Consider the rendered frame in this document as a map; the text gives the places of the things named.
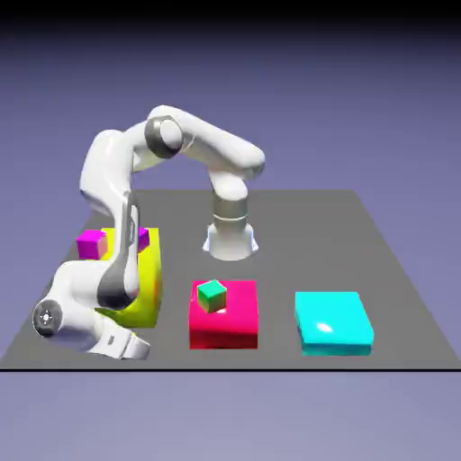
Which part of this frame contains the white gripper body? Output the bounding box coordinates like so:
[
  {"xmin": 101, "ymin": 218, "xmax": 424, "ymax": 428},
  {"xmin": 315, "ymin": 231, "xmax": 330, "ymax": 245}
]
[{"xmin": 119, "ymin": 331, "xmax": 152, "ymax": 361}]

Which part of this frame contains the small magenta cube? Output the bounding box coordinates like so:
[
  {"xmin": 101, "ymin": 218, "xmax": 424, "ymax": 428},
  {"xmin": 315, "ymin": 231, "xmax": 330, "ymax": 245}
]
[{"xmin": 76, "ymin": 230, "xmax": 108, "ymax": 261}]

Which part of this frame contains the small green cube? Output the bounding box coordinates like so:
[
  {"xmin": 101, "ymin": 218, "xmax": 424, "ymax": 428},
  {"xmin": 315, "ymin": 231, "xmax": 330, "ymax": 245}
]
[{"xmin": 196, "ymin": 279, "xmax": 228, "ymax": 314}]

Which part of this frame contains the large pink box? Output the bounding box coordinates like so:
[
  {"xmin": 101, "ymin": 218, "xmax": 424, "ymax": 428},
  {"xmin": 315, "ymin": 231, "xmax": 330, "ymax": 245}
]
[{"xmin": 188, "ymin": 280, "xmax": 259, "ymax": 350}]

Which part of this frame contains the large cyan box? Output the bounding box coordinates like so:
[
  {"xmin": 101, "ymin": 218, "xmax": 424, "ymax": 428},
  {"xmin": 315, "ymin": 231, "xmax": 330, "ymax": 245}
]
[{"xmin": 294, "ymin": 291, "xmax": 375, "ymax": 357}]

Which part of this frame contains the large yellow box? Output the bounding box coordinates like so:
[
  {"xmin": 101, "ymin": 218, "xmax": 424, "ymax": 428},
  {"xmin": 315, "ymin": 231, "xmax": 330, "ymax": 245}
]
[{"xmin": 95, "ymin": 227, "xmax": 162, "ymax": 330}]

